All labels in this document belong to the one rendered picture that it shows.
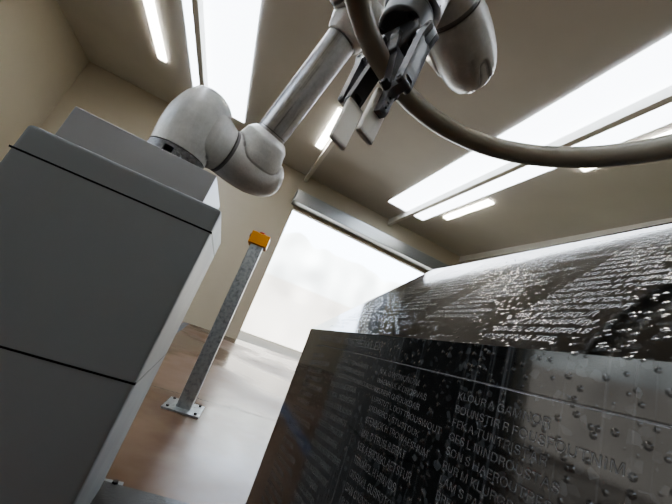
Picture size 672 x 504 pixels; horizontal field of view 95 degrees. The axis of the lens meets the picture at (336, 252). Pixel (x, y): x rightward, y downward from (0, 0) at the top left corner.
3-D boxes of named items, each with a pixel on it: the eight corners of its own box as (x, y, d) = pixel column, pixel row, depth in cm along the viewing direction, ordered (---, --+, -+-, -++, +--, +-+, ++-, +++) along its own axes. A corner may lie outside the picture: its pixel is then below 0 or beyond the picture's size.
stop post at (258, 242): (204, 408, 182) (275, 244, 211) (197, 419, 163) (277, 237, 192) (170, 397, 179) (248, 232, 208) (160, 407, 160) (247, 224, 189)
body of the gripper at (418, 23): (375, 4, 47) (351, 49, 45) (423, -26, 41) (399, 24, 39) (399, 47, 52) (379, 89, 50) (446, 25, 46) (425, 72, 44)
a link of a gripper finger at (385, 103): (393, 89, 41) (412, 83, 39) (379, 119, 40) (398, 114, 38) (387, 80, 40) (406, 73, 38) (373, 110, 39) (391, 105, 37)
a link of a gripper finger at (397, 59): (404, 55, 46) (412, 49, 45) (393, 107, 42) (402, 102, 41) (391, 31, 44) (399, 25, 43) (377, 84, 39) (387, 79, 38)
